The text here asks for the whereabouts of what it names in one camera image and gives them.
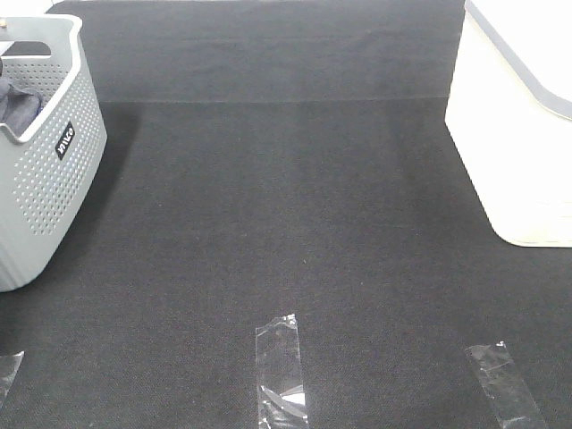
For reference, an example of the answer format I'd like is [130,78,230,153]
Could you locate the grey-blue towel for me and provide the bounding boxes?
[1,64,43,137]

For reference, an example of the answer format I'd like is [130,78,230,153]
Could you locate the centre clear tape strip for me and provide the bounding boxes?
[256,314,309,428]

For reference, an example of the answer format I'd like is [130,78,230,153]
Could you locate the clear tape strip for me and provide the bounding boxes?
[465,341,548,429]
[256,314,309,428]
[0,351,25,408]

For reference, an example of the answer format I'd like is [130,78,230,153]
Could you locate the grey perforated laundry basket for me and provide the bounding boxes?
[1,14,107,291]

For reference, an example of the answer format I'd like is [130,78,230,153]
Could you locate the white basket with grey rim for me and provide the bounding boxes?
[444,1,571,248]

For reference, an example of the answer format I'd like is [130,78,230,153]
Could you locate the right clear tape strip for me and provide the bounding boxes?
[465,341,548,429]

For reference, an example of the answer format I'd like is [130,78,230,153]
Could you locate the left clear tape strip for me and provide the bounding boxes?
[0,351,25,408]

